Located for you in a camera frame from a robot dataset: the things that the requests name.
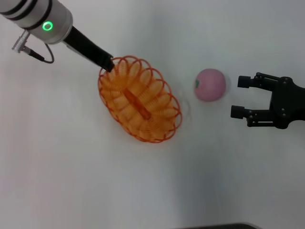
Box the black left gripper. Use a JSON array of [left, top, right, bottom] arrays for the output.
[[62, 25, 114, 73]]

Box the pink peach with green leaf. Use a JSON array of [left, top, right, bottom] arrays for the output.
[[193, 68, 226, 103]]

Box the silver cable connector plug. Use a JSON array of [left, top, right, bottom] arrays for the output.
[[11, 31, 31, 52]]

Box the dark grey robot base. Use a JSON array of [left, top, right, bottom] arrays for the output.
[[183, 222, 259, 229]]

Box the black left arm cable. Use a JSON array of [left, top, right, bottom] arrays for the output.
[[25, 42, 55, 64]]

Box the orange wire basket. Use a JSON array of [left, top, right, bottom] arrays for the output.
[[98, 55, 183, 143]]

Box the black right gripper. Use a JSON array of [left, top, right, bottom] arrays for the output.
[[230, 72, 305, 130]]

